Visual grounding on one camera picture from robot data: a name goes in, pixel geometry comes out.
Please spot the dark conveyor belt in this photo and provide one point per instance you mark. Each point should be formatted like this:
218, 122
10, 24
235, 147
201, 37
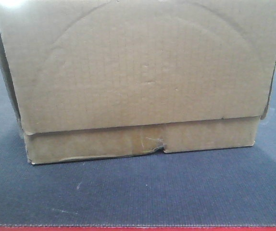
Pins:
230, 187

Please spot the brown cardboard carton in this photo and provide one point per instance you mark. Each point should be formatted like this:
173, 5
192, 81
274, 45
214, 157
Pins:
93, 79

